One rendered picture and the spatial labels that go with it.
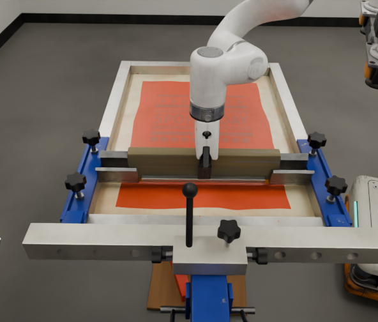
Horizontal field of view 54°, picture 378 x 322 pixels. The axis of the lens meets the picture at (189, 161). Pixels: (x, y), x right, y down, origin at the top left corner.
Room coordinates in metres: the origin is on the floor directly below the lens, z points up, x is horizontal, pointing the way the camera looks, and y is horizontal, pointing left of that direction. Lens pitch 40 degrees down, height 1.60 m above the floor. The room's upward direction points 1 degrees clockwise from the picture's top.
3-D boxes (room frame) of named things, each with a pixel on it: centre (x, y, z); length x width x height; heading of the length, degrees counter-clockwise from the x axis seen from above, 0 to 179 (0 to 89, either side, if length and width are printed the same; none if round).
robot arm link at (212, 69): (0.68, -0.07, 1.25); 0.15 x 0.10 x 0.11; 123
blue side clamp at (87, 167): (0.65, 0.24, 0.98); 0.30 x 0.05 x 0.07; 0
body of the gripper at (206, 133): (0.67, -0.04, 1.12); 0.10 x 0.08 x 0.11; 0
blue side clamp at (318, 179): (0.65, -0.31, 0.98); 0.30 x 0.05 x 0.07; 0
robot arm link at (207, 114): (0.66, -0.04, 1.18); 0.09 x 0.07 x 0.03; 0
